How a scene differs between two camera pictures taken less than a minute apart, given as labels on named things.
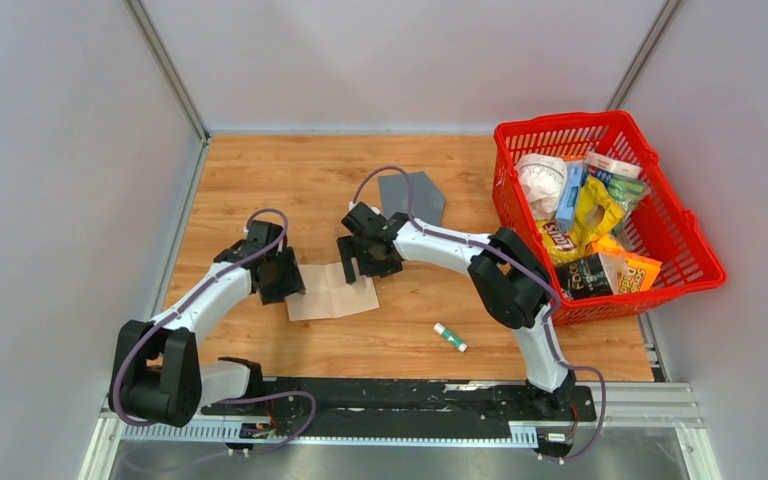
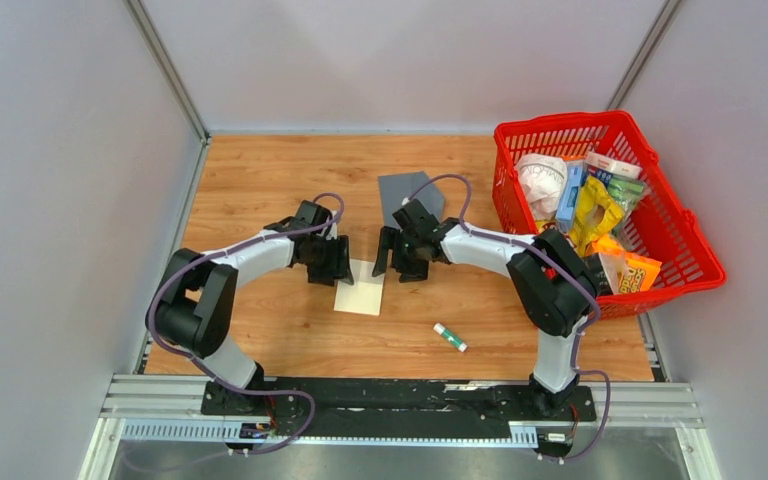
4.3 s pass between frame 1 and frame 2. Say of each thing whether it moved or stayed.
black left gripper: moved
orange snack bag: stayed
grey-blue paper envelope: stayed
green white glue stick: stayed
